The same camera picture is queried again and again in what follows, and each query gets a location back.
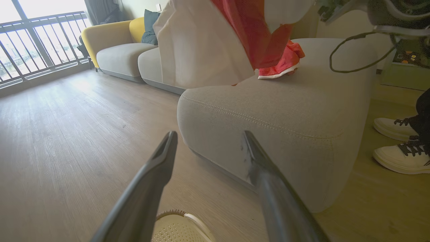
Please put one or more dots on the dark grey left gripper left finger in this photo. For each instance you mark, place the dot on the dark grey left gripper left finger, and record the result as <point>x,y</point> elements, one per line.
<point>141,195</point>

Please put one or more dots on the grey right arm gripper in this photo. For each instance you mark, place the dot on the grey right arm gripper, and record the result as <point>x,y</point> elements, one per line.
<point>399,15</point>

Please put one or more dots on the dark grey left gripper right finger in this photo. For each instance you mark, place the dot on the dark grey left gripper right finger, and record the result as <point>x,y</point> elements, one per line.
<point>275,195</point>

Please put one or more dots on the white and red garment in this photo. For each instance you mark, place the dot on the white and red garment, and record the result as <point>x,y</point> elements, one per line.
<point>201,43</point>

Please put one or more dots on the cream laundry basket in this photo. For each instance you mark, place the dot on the cream laundry basket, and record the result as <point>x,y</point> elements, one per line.
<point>178,228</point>

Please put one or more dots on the large grey fabric seat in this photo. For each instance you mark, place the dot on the large grey fabric seat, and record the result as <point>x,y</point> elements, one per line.
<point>285,127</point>

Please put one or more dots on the dark toy board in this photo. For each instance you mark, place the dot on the dark toy board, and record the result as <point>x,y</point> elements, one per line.
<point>411,57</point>

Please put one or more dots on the pale green cabinet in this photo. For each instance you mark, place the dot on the pale green cabinet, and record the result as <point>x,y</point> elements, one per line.
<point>399,79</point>

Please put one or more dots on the black trouser leg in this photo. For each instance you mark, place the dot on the black trouser leg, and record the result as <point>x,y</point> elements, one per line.
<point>424,114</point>

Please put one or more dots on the white sneaker with black laces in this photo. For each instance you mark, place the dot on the white sneaker with black laces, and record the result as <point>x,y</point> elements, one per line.
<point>391,129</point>
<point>399,158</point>

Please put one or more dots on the yellow sofa with grey seats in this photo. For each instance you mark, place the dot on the yellow sofa with grey seats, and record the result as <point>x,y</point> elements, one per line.
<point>117,57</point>

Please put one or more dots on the teal cushion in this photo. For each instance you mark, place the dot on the teal cushion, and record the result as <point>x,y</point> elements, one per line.
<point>150,28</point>

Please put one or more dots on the dark metal balcony railing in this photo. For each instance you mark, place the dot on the dark metal balcony railing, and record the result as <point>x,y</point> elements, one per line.
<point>43,40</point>

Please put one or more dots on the grey curtain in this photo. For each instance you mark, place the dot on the grey curtain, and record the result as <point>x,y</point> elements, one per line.
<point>100,10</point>

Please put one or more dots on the large glass window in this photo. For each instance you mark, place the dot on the large glass window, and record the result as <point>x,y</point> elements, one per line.
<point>50,5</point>

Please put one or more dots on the white wall switch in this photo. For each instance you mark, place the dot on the white wall switch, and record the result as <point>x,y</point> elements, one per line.
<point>158,7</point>

